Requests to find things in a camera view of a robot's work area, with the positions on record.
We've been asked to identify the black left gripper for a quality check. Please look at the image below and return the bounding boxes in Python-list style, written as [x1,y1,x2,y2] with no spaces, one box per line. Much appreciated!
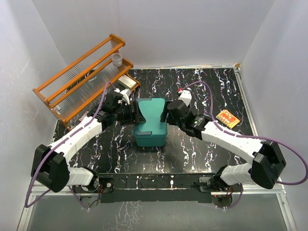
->
[114,101,145,126]

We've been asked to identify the green medicine kit box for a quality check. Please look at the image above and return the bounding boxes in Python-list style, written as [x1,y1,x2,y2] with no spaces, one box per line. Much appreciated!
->
[134,98,167,147]

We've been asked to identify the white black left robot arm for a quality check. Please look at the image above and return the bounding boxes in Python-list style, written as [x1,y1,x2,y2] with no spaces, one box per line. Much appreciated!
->
[31,92,146,193]

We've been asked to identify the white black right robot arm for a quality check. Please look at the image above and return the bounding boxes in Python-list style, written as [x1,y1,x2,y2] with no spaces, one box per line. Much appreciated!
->
[161,100,286,191]

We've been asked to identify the white medicine box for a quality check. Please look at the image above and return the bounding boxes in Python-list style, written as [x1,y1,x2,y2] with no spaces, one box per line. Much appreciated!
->
[117,75,137,90]

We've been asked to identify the clear plastic cup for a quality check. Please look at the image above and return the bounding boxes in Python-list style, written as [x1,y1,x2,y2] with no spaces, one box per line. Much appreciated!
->
[111,52,123,67]

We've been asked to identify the orange wooden shelf rack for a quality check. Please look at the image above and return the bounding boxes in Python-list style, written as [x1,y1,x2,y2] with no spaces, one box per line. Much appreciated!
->
[33,34,133,129]

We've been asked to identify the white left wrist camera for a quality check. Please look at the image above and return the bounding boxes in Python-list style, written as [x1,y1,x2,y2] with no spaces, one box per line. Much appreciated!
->
[115,88,131,103]

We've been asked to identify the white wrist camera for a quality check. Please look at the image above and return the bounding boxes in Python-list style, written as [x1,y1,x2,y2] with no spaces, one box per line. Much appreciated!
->
[178,89,192,107]
[115,88,131,103]

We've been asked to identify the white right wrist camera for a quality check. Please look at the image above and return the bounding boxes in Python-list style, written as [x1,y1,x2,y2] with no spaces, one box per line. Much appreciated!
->
[178,89,192,107]

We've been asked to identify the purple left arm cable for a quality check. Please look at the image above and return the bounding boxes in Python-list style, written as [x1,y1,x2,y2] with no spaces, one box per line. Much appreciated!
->
[25,81,118,210]

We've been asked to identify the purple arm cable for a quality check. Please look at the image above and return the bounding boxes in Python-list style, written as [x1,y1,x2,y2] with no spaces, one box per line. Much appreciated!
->
[180,80,308,210]
[25,81,118,210]

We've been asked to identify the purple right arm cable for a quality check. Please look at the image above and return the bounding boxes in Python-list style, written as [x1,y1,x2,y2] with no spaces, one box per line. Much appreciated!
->
[180,80,308,210]

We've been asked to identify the black front mounting rail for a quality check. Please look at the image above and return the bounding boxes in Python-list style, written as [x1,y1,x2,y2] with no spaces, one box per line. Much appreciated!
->
[98,173,214,203]

